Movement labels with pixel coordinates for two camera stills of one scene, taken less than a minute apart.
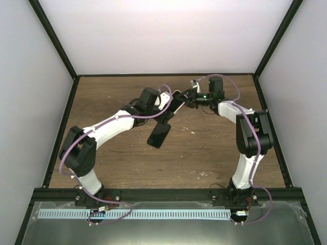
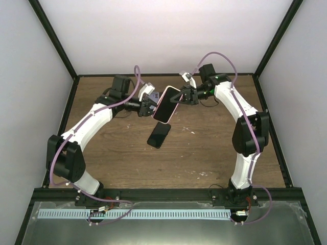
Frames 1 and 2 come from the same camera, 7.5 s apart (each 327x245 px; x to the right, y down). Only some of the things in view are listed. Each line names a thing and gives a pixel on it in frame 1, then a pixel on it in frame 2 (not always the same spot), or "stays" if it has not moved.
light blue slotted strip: (133, 214) stays
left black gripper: (163, 118) to (145, 108)
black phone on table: (159, 134) stays
